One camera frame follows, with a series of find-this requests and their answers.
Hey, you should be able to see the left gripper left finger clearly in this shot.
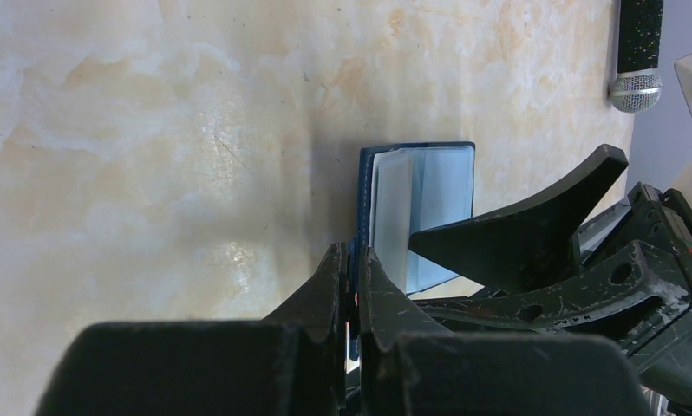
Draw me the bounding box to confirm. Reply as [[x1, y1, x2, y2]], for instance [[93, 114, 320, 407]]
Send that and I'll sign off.
[[36, 243, 349, 415]]

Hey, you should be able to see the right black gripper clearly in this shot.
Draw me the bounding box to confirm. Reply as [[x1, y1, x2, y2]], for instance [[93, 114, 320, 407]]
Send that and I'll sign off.
[[408, 145, 692, 409]]

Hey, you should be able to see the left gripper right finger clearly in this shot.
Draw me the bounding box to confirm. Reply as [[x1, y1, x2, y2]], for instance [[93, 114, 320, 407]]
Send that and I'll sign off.
[[358, 249, 650, 415]]

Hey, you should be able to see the navy blue card holder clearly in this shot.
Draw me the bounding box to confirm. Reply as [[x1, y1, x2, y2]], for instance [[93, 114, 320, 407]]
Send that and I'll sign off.
[[349, 141, 475, 301]]

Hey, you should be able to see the black microphone with grey head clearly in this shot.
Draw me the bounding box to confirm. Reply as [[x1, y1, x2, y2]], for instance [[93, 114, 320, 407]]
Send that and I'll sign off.
[[609, 0, 664, 114]]

